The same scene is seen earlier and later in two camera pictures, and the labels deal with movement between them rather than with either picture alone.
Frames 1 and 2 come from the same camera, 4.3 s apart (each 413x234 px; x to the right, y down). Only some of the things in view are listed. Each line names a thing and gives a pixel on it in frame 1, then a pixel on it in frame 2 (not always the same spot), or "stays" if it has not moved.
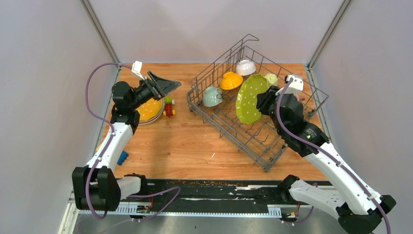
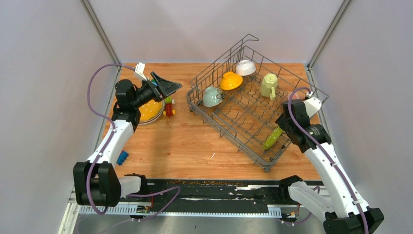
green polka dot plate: x=246 y=102 to x=273 y=138
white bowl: x=245 y=68 stays
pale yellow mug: x=272 y=79 stays
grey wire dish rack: x=224 y=97 stays
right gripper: x=264 y=99 to x=280 y=122
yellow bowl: x=230 y=80 stays
